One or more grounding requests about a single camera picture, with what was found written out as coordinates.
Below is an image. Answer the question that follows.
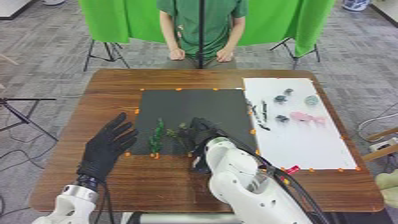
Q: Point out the black tripod stand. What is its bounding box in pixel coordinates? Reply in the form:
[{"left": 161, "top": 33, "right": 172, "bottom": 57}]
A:
[
  {"left": 81, "top": 38, "right": 133, "bottom": 73},
  {"left": 268, "top": 35, "right": 323, "bottom": 71}
]

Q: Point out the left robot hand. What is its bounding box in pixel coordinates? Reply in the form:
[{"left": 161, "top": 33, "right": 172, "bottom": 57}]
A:
[{"left": 74, "top": 112, "right": 140, "bottom": 184}]

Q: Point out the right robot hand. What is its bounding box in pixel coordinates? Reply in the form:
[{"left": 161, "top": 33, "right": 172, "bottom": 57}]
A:
[{"left": 175, "top": 116, "right": 234, "bottom": 148}]

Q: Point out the person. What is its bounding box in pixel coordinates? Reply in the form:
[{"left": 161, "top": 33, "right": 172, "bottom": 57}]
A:
[{"left": 154, "top": 0, "right": 250, "bottom": 70}]

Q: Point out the blue and white vase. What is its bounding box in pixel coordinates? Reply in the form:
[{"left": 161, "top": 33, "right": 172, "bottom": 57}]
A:
[{"left": 341, "top": 0, "right": 373, "bottom": 13}]

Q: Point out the black folding stand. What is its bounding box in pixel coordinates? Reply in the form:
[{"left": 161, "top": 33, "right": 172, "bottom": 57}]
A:
[{"left": 0, "top": 96, "right": 62, "bottom": 143}]

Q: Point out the dark mat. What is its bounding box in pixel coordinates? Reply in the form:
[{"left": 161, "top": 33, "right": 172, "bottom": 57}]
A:
[{"left": 127, "top": 88, "right": 261, "bottom": 157}]

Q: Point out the pink flower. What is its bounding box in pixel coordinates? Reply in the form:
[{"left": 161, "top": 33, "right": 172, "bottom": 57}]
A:
[{"left": 287, "top": 111, "right": 328, "bottom": 126}]

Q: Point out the black cable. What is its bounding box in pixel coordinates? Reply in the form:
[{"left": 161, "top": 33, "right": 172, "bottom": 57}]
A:
[
  {"left": 94, "top": 181, "right": 115, "bottom": 224},
  {"left": 227, "top": 138, "right": 333, "bottom": 224}
]

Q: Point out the white sheet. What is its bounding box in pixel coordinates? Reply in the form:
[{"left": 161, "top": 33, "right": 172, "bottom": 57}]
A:
[{"left": 241, "top": 77, "right": 362, "bottom": 171}]

